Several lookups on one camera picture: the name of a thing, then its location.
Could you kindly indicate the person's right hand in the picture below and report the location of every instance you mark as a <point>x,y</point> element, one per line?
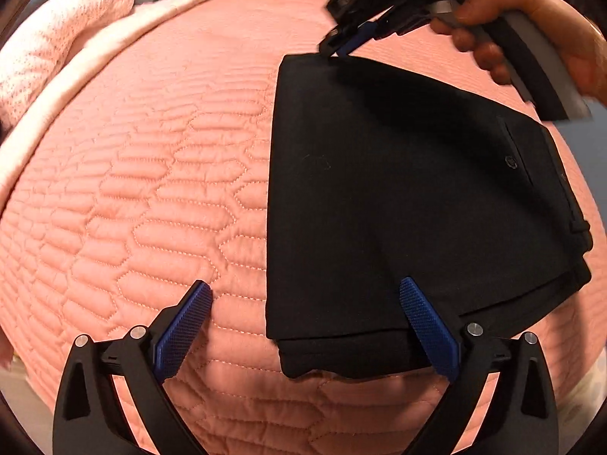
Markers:
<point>545,2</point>

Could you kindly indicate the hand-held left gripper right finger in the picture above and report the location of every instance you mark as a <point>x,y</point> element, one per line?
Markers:
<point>429,327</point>

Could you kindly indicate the black pants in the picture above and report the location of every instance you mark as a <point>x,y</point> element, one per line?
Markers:
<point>403,175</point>

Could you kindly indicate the pink quilted bedspread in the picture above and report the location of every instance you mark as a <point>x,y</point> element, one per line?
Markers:
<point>166,175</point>

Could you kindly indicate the pink dotted pillow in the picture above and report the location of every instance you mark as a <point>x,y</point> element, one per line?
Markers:
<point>47,23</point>

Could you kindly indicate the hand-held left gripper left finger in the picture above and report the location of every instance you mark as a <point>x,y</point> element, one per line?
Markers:
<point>182,327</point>

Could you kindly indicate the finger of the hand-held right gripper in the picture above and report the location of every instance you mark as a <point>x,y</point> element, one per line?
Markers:
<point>355,39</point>
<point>328,43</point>

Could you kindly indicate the pale pink blanket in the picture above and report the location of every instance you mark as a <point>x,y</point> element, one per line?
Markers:
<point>71,66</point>

